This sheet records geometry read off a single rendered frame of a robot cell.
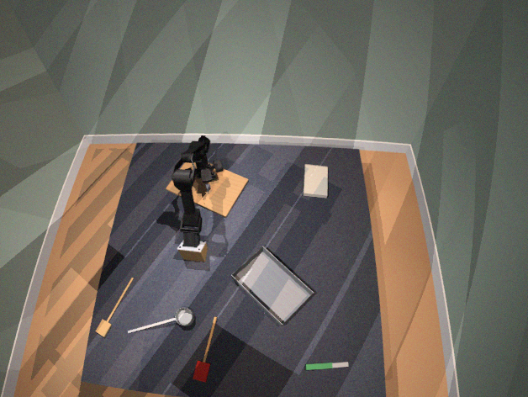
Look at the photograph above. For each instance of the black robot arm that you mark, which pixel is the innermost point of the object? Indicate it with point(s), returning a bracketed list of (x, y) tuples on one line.
[(183, 180)]

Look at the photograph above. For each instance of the grey metal roasting tin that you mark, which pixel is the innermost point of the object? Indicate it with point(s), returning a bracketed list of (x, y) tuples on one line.
[(278, 291)]

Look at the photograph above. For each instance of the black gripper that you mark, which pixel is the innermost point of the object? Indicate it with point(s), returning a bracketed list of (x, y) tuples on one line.
[(217, 166)]

